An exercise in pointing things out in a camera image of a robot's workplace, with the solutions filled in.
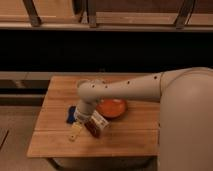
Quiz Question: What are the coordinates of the blue sponge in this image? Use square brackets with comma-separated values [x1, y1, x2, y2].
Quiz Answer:
[66, 106, 76, 124]

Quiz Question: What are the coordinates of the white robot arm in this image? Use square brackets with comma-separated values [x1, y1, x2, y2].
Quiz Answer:
[74, 67, 213, 171]

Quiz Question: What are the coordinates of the wooden table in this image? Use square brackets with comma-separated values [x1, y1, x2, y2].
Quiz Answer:
[27, 76, 159, 158]

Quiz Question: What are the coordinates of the orange bowl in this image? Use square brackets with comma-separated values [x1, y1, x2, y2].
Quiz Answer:
[96, 99, 127, 119]

